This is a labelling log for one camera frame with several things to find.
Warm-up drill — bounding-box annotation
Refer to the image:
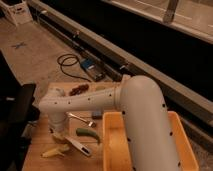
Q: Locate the blue power box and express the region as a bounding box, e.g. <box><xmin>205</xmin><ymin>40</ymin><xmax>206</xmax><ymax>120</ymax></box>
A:
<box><xmin>80</xmin><ymin>59</ymin><xmax>105</xmax><ymax>82</ymax></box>

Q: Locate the yellow plastic bin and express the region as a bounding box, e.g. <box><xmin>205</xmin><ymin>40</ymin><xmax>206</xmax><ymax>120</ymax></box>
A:
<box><xmin>102</xmin><ymin>111</ymin><xmax>199</xmax><ymax>171</ymax></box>

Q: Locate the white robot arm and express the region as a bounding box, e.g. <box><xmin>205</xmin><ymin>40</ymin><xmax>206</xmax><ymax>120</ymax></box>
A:
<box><xmin>39</xmin><ymin>75</ymin><xmax>181</xmax><ymax>171</ymax></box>

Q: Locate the green cucumber toy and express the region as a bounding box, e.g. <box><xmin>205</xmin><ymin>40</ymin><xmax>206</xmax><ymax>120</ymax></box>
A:
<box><xmin>76</xmin><ymin>128</ymin><xmax>100</xmax><ymax>144</ymax></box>

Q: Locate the black cable loop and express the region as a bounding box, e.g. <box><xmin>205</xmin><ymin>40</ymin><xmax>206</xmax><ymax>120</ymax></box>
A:
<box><xmin>56</xmin><ymin>53</ymin><xmax>93</xmax><ymax>82</ymax></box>

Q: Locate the black chair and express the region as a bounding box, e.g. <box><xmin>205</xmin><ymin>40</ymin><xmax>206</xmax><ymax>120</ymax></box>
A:
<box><xmin>0</xmin><ymin>50</ymin><xmax>40</xmax><ymax>171</ymax></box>

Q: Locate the white crate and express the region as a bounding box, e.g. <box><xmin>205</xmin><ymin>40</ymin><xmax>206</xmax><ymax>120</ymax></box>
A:
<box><xmin>0</xmin><ymin>0</ymin><xmax>33</xmax><ymax>26</ymax></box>

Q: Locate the white handled brush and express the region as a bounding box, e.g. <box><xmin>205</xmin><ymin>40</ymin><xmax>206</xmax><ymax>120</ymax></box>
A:
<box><xmin>65</xmin><ymin>136</ymin><xmax>91</xmax><ymax>157</ymax></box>

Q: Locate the yellow banana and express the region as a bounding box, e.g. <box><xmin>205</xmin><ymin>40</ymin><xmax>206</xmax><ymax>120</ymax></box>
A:
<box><xmin>41</xmin><ymin>144</ymin><xmax>70</xmax><ymax>158</ymax></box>

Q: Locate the metal fork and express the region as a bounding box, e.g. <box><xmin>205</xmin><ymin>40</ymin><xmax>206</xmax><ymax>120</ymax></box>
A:
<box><xmin>68</xmin><ymin>113</ymin><xmax>96</xmax><ymax>128</ymax></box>

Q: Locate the blue sponge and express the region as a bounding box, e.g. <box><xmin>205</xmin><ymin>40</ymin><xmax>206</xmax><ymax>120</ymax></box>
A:
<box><xmin>91</xmin><ymin>111</ymin><xmax>103</xmax><ymax>119</ymax></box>

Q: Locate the brown grape bunch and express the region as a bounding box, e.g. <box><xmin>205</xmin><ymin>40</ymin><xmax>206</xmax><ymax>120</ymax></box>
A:
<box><xmin>69</xmin><ymin>84</ymin><xmax>89</xmax><ymax>96</ymax></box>

